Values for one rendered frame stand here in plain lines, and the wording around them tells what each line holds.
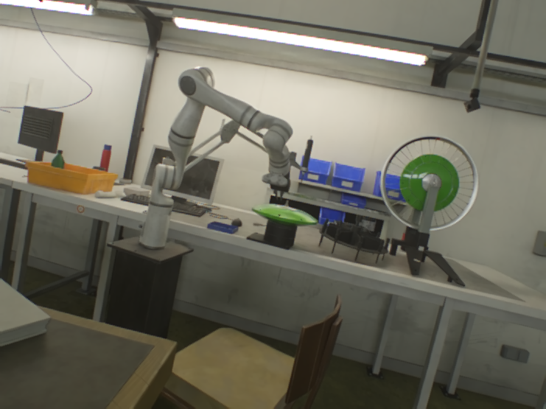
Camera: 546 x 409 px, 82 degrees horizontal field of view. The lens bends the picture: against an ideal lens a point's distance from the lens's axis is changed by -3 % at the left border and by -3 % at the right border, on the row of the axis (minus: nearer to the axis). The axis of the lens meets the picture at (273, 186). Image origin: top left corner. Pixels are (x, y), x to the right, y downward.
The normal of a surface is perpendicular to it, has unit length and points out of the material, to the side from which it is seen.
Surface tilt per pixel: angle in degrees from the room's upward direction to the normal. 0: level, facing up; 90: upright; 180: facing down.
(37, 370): 0
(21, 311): 0
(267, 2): 90
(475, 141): 90
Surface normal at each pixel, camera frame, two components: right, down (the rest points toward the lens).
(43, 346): 0.21, -0.98
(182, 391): -0.45, -0.05
